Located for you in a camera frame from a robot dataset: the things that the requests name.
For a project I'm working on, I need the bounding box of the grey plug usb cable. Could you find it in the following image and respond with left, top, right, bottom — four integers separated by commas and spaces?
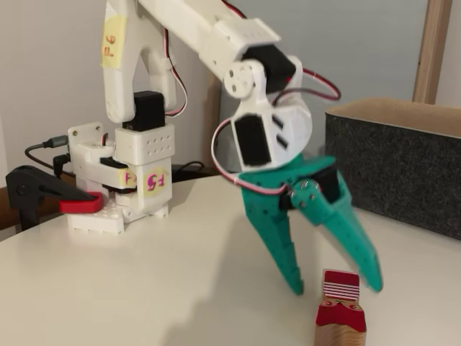
24, 135, 70, 169

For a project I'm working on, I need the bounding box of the grey felt box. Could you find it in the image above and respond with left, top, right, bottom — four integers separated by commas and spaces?
323, 97, 461, 241

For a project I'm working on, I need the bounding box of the thin black cable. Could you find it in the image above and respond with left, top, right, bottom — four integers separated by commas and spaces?
172, 161, 206, 179

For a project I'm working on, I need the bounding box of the black power cable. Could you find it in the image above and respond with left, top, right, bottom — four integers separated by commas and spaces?
53, 153, 71, 177

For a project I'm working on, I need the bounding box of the light wood framed panel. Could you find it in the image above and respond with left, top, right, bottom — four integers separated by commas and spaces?
207, 0, 454, 177

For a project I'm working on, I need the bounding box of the black clamp with red pad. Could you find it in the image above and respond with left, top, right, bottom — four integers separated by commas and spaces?
5, 164, 104, 231

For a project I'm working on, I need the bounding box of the red wooden toy figure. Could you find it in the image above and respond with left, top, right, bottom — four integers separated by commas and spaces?
313, 268, 367, 346

